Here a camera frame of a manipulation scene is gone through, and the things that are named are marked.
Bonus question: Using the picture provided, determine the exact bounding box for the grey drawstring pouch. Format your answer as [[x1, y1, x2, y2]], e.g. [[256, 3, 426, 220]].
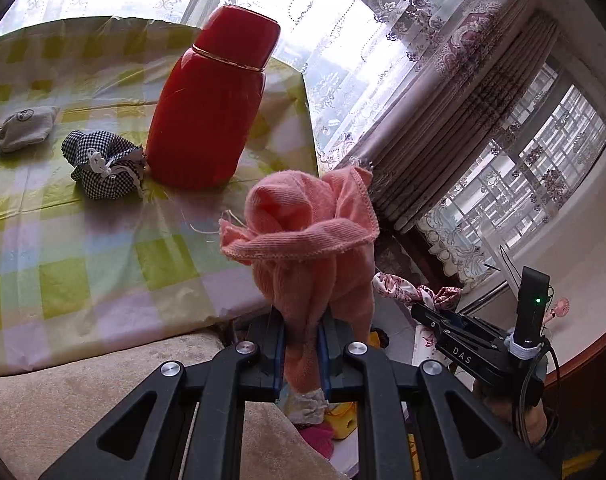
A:
[[0, 106, 59, 154]]

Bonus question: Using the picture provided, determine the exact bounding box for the pink terry cloth pouch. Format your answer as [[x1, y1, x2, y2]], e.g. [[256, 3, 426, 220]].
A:
[[219, 166, 379, 393]]

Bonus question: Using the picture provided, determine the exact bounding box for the person's hand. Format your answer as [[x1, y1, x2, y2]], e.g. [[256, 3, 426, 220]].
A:
[[472, 378, 550, 446]]

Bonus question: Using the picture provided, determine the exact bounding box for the black white gingham pouch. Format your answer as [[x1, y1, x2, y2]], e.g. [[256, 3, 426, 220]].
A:
[[61, 130, 146, 200]]

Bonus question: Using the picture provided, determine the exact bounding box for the checkered plastic tablecloth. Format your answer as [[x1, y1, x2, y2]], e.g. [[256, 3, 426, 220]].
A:
[[0, 18, 317, 376]]

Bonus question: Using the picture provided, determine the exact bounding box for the brown drape curtain right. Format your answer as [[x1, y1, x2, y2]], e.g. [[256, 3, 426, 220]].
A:
[[332, 0, 565, 291]]

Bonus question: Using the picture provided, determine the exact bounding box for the red thermos bottle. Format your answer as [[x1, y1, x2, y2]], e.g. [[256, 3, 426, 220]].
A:
[[144, 6, 280, 191]]

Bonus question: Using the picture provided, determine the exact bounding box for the pink patterned small pouch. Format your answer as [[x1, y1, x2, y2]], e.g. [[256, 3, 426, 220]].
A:
[[297, 422, 335, 460]]

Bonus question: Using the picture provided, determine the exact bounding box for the floral lace curtain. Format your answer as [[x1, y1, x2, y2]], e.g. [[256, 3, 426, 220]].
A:
[[0, 0, 472, 166]]

